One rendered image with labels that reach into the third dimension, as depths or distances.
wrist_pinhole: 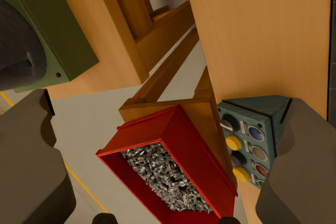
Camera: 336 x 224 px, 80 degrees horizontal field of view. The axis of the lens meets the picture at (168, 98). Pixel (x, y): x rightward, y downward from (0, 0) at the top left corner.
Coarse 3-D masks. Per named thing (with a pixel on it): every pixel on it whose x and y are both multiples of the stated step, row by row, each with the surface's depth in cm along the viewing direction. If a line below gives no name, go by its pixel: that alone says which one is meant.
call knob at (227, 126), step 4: (224, 116) 28; (228, 116) 28; (220, 120) 29; (224, 120) 28; (228, 120) 28; (232, 120) 28; (220, 124) 29; (224, 124) 28; (228, 124) 28; (232, 124) 27; (236, 124) 28; (224, 128) 29; (228, 128) 28; (232, 128) 27; (236, 128) 28; (228, 132) 29; (232, 132) 28
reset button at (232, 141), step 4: (228, 136) 30; (232, 136) 30; (228, 140) 30; (232, 140) 29; (236, 140) 29; (228, 144) 30; (232, 144) 29; (236, 144) 29; (240, 144) 29; (232, 148) 30; (236, 148) 29
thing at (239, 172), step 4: (236, 168) 33; (240, 168) 32; (236, 172) 33; (240, 172) 32; (244, 172) 32; (236, 176) 34; (240, 176) 33; (244, 176) 32; (248, 176) 32; (240, 180) 33; (244, 180) 32
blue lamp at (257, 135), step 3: (249, 129) 26; (252, 129) 25; (255, 129) 25; (249, 132) 26; (252, 132) 25; (255, 132) 25; (258, 132) 25; (252, 135) 26; (255, 135) 25; (258, 135) 25; (261, 135) 25; (255, 138) 26; (258, 138) 25; (261, 138) 25
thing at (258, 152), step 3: (255, 147) 27; (252, 150) 28; (255, 150) 27; (258, 150) 27; (255, 153) 27; (258, 153) 27; (261, 153) 26; (258, 156) 27; (261, 156) 27; (264, 156) 26
